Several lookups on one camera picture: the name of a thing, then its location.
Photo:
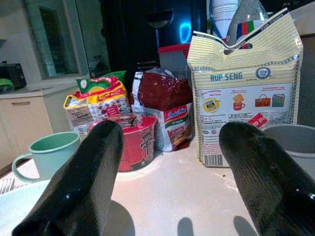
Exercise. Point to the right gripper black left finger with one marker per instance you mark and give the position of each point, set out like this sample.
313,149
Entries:
81,182

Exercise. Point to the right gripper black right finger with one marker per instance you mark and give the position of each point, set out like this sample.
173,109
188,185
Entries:
268,182

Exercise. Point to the white deep plate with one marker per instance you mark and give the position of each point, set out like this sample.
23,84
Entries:
17,211

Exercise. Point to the mint green mug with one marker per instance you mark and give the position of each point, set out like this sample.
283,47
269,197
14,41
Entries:
53,157

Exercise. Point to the grey bowl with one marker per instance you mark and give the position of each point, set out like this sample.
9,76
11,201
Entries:
295,140

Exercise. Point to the red instant noodle cup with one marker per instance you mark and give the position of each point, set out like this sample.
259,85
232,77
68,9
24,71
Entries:
139,145

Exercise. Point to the yellow red noodle multipack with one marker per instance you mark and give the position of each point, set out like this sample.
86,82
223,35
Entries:
98,100

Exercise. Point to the cream kitchen cabinet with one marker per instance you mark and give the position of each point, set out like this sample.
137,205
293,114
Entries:
24,118

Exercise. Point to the Hup Seng cracker bag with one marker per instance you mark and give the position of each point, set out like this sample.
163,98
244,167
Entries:
246,81

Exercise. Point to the Indomie noodle multipack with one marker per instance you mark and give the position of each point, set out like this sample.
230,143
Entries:
162,98

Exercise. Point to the black countertop appliance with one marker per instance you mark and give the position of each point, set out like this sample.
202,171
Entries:
14,76

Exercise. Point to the glass window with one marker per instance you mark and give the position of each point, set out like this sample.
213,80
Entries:
56,39

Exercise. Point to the red-lidded plastic container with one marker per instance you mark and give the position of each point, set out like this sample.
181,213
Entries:
172,57

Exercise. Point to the black refrigerator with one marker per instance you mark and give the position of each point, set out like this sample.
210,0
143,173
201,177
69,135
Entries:
133,37

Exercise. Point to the white plastic bottle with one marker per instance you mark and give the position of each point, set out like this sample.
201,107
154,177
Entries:
222,17

